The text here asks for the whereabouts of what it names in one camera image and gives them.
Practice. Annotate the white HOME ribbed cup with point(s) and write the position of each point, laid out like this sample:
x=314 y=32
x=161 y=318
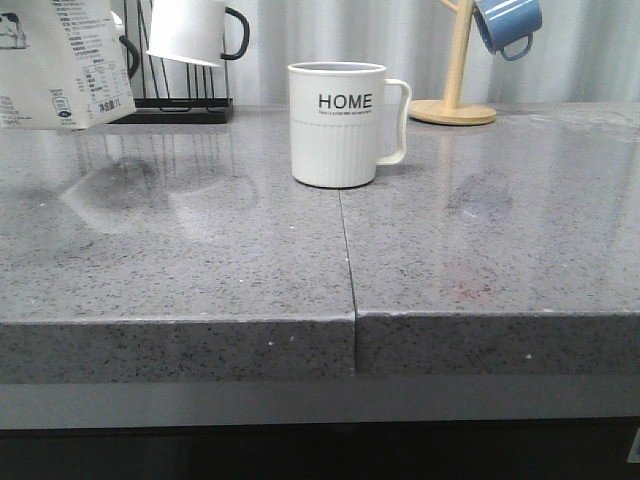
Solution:
x=335 y=111

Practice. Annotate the white blue milk carton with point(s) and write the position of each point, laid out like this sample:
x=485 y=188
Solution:
x=62 y=66

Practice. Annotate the wooden mug tree stand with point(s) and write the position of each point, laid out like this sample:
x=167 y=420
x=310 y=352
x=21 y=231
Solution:
x=450 y=110

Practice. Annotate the blue enamel mug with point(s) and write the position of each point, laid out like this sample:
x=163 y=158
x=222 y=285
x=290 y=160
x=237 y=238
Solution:
x=507 y=27

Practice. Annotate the black wire mug rack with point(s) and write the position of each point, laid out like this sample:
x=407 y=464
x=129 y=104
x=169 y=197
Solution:
x=167 y=91

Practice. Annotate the white mug black handle right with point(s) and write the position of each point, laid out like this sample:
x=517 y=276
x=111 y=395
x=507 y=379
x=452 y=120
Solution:
x=192 y=32

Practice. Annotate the white mug black handle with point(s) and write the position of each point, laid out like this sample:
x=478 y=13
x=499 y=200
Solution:
x=192 y=32
x=134 y=62

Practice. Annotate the white mug black handle left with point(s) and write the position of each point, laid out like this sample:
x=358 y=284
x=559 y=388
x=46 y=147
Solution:
x=134 y=62

